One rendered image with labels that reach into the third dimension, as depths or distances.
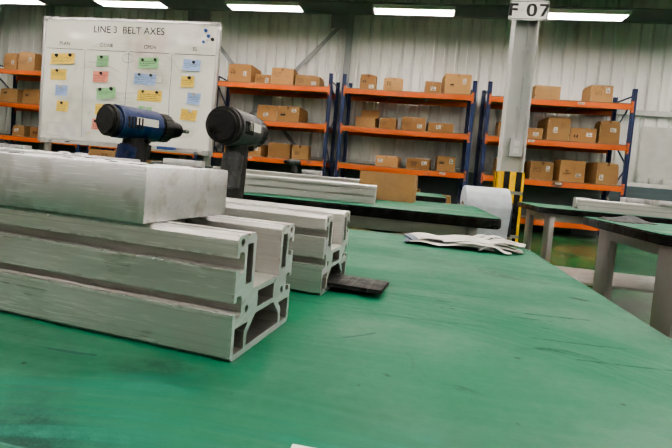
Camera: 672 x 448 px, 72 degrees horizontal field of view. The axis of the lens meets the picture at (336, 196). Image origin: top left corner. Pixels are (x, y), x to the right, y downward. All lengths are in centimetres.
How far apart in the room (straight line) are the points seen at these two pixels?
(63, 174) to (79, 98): 389
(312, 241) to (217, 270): 19
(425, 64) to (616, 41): 405
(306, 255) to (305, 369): 19
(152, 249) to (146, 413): 12
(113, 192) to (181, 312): 10
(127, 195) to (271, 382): 16
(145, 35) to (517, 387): 387
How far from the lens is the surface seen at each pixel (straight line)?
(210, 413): 28
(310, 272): 50
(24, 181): 41
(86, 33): 434
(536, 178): 1030
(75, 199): 38
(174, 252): 35
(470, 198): 406
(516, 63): 645
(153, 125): 95
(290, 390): 30
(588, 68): 1180
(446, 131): 1009
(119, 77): 409
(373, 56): 1137
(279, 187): 216
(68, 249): 39
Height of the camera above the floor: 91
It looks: 3 degrees down
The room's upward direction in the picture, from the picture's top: 5 degrees clockwise
